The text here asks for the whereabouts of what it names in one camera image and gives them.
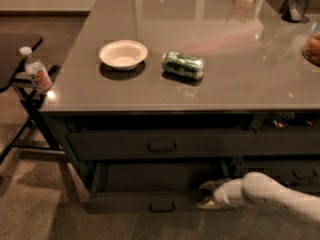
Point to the white paper bowl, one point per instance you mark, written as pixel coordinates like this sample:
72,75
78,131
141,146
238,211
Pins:
123,55

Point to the dark folding chair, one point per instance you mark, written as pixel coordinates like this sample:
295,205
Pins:
11,64

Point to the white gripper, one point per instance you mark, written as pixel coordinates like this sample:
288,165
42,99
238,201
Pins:
222,195

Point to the green soda can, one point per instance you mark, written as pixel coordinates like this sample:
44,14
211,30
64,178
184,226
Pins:
183,65

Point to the clear water bottle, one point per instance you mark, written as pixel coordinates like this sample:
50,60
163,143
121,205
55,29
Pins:
36,70

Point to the drawer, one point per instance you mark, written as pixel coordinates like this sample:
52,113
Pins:
159,143
150,187
305,188
290,172
285,141

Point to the dark cabinet frame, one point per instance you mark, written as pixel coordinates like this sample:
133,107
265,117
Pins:
63,123

